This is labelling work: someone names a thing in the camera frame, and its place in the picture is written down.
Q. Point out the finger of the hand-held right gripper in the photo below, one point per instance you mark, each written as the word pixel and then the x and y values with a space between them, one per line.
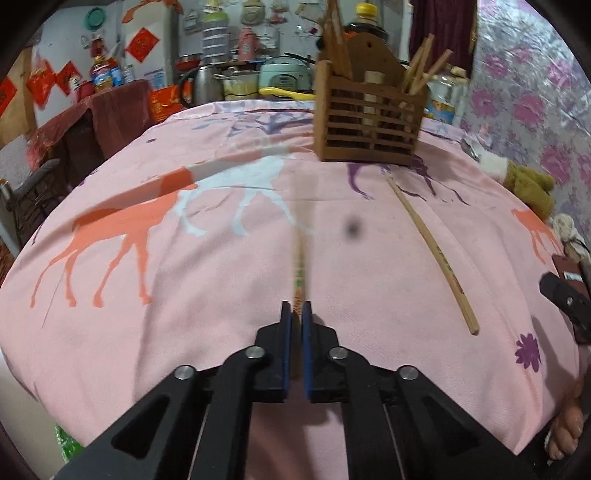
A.
pixel 570 304

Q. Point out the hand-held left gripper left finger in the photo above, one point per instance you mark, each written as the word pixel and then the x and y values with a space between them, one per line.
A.
pixel 287 337

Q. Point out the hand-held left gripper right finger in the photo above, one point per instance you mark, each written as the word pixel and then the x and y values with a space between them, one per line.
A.
pixel 308 341

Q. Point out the tan bamboo chopstick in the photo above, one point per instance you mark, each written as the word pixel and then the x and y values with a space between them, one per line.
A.
pixel 443 258
pixel 436 67
pixel 422 57
pixel 339 50
pixel 300 277

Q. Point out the wooden slatted chopstick holder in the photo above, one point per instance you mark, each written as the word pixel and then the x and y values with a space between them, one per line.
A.
pixel 364 138

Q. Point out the brown leather phone wallet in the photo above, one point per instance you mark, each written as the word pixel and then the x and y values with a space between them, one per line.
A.
pixel 565 267

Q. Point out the cream knitted cloth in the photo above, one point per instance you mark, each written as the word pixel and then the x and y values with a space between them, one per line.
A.
pixel 572 235

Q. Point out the pink animal print tablecloth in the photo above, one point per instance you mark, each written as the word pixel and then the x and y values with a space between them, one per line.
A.
pixel 207 277

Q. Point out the olive green plush cloth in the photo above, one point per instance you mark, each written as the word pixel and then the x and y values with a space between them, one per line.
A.
pixel 531 189

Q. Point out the person's bare foot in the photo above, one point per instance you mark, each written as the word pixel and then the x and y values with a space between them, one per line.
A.
pixel 568 429

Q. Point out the white fluffy cloth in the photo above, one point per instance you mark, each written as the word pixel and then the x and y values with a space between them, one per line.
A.
pixel 494 166

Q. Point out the metal spoon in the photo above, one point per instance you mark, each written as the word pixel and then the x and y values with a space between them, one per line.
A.
pixel 472 148

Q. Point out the floral plastic sheet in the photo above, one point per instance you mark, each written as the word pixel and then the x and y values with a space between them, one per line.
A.
pixel 526 92

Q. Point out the clear cooking oil bottle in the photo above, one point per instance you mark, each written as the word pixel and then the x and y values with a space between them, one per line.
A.
pixel 443 101

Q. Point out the green plastic bag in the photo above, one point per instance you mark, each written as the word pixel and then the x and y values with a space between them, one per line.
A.
pixel 69 443

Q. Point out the steel cooking pot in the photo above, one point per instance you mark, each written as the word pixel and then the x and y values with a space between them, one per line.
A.
pixel 242 85

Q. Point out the red gift box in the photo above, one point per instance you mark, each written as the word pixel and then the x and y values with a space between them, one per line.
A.
pixel 166 104

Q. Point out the teal small rice cooker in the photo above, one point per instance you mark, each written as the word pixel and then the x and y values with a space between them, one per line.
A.
pixel 286 74

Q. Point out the steel electric kettle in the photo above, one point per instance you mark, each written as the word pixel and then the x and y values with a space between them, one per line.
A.
pixel 207 85

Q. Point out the red cloth covered table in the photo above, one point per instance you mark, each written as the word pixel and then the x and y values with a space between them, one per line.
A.
pixel 92 124

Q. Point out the wooden chair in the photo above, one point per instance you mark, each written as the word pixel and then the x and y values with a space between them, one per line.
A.
pixel 32 194

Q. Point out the pink thermos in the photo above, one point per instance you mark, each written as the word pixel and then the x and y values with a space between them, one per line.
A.
pixel 248 44

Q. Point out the dark red curtain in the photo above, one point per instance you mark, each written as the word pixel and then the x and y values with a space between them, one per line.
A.
pixel 438 32

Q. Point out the white refrigerator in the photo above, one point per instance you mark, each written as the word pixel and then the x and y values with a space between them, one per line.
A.
pixel 150 46

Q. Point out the blue label oil bottle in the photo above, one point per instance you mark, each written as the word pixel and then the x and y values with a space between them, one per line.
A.
pixel 101 74

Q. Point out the dark sauce bottle yellow cap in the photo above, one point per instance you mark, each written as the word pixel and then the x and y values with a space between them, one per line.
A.
pixel 369 23

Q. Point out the red diamond paper decoration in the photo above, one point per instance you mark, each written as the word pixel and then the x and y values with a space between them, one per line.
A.
pixel 143 44

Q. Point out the green round plate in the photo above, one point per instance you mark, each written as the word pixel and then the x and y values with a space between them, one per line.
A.
pixel 96 18

